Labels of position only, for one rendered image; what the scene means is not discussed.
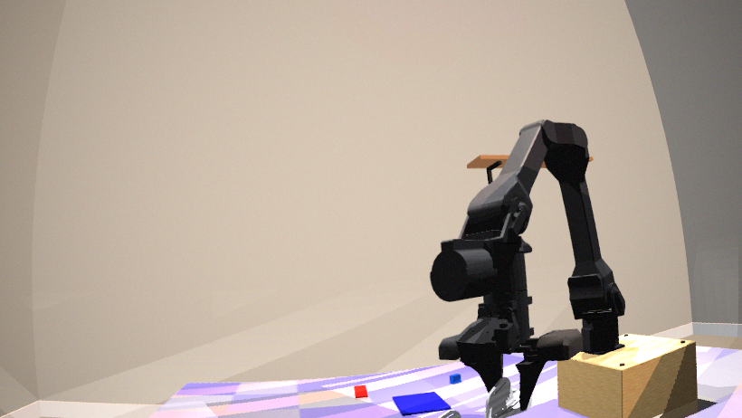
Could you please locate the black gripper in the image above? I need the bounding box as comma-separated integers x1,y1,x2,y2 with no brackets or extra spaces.
438,290,583,411

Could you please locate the small red block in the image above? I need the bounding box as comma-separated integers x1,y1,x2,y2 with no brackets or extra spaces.
355,385,367,398

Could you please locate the blue flat plate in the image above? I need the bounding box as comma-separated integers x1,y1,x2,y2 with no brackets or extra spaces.
393,392,451,416

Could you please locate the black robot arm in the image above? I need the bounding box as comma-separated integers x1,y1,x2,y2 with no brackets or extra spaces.
430,119,625,366

